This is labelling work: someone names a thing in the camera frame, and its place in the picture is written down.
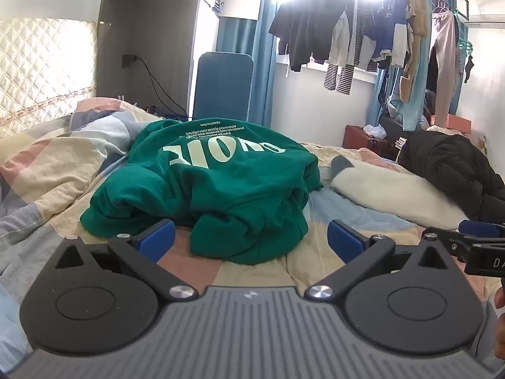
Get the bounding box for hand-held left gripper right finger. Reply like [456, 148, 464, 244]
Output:
[305, 220, 460, 300]

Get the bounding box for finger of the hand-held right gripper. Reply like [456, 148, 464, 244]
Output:
[428, 220, 505, 263]

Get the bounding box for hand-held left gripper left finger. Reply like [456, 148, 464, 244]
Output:
[47, 219, 199, 301]

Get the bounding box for green hoodie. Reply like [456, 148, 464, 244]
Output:
[80, 117, 324, 266]

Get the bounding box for white pillow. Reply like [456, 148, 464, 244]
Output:
[329, 154, 470, 224]

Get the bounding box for black padded jacket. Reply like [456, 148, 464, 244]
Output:
[396, 131, 505, 226]

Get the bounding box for pink box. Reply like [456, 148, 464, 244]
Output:
[430, 114, 472, 133]

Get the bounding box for clear plastic bag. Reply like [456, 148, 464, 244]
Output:
[363, 123, 387, 140]

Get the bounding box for pastel patchwork quilt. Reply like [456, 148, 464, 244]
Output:
[0, 97, 505, 358]

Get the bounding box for dark bag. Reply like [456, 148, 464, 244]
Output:
[378, 105, 407, 139]

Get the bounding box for striped hanging shirt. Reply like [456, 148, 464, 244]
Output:
[324, 0, 365, 95]

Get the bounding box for blue upholstered chair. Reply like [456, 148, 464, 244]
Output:
[193, 51, 255, 124]

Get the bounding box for pink hanging pants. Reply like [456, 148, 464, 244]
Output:
[430, 8, 462, 117]

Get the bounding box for white hanging shirt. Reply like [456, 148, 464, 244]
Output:
[327, 10, 352, 66]

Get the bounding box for cream quilted headboard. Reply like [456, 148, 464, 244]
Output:
[0, 18, 97, 129]

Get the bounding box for white air conditioner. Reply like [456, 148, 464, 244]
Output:
[467, 2, 505, 28]

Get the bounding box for navy and white hanging top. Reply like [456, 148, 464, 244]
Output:
[357, 0, 409, 72]

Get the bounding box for black hanging jacket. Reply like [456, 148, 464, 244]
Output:
[269, 0, 358, 72]

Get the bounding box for beige hanging garment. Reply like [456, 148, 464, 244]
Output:
[398, 0, 431, 103]

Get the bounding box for black power cable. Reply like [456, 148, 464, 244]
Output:
[136, 57, 194, 119]

